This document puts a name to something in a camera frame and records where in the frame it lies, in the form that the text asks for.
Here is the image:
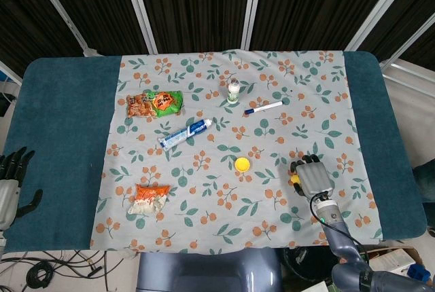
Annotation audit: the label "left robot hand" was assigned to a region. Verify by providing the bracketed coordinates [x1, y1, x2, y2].
[0, 146, 44, 232]

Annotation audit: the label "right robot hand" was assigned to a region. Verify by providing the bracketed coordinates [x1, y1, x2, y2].
[289, 153, 334, 200]

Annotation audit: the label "round yellow plastic piece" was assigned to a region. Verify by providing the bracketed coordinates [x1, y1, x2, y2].
[234, 157, 252, 172]

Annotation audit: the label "teal table cover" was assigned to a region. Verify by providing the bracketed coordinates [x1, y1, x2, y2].
[1, 50, 428, 254]

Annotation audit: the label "white marker blue cap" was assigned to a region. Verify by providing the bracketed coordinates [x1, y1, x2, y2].
[244, 101, 284, 115]

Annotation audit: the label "floral grey tablecloth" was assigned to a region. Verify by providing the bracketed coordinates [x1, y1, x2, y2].
[89, 48, 384, 254]

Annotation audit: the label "cardboard box with items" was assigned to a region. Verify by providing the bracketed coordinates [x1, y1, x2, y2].
[360, 244, 432, 281]

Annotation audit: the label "small white drink bottle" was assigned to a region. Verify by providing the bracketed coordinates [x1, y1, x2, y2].
[226, 77, 241, 105]

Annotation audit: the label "blue white toothpaste tube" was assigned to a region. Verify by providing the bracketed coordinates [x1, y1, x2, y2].
[158, 117, 214, 152]

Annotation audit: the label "grey robot torso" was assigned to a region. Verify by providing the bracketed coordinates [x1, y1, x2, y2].
[135, 247, 283, 292]

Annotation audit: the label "orange white snack packet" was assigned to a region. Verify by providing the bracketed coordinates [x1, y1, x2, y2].
[127, 183, 172, 216]

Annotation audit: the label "orange green snack bag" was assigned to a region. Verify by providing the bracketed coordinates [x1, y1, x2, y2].
[126, 89, 185, 120]

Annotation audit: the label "black folding screen panels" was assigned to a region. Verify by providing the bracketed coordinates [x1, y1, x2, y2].
[0, 0, 435, 79]

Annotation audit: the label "black cables on floor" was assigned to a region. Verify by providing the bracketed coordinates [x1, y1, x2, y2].
[20, 249, 125, 292]

